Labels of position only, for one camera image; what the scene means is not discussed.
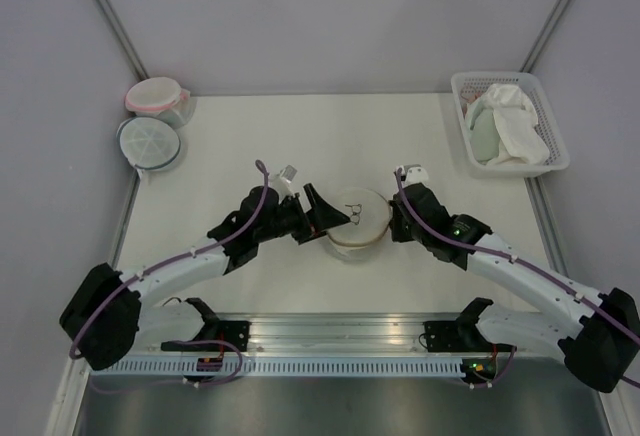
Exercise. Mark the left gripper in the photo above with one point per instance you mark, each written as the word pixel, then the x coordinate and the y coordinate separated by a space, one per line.
pixel 323 215

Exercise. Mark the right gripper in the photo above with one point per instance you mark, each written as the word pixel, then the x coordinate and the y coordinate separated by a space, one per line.
pixel 397 234

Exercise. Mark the beige mesh laundry bag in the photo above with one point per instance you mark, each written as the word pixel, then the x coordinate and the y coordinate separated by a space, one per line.
pixel 369 217

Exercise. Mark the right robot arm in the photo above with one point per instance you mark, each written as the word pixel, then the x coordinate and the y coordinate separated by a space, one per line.
pixel 595 335

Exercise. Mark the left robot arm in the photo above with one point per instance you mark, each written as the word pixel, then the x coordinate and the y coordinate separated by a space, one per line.
pixel 165 276

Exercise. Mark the blue trimmed mesh laundry bag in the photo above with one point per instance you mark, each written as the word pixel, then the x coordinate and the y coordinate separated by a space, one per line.
pixel 149 145

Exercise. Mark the pink trimmed mesh laundry bag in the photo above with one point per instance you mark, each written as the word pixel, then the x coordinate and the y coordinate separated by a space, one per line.
pixel 161 98

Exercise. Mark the mint green cloth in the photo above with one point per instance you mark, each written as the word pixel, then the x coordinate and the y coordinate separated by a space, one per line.
pixel 483 134

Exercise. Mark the white plastic basket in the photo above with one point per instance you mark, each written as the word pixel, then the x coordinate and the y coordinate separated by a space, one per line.
pixel 465 85

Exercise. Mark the white cloth in basket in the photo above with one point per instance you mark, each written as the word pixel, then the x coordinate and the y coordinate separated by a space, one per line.
pixel 516 121

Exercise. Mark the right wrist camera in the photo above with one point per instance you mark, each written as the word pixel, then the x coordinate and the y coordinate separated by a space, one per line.
pixel 411 174

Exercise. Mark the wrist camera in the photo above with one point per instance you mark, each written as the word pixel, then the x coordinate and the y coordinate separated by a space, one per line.
pixel 411 174
pixel 282 181

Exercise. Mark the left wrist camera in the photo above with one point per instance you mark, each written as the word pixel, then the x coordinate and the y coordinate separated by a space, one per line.
pixel 282 181

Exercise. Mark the aluminium mounting rail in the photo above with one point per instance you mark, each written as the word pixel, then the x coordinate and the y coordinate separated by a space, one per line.
pixel 191 326

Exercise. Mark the white slotted cable duct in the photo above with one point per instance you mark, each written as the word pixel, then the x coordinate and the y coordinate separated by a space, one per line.
pixel 191 366

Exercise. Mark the right aluminium frame post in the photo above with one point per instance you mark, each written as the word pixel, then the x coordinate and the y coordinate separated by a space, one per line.
pixel 558 12

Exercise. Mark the aluminium frame post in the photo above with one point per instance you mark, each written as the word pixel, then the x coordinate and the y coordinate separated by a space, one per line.
pixel 558 12
pixel 118 32

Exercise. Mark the left aluminium frame post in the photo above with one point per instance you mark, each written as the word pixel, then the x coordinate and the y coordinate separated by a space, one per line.
pixel 118 32

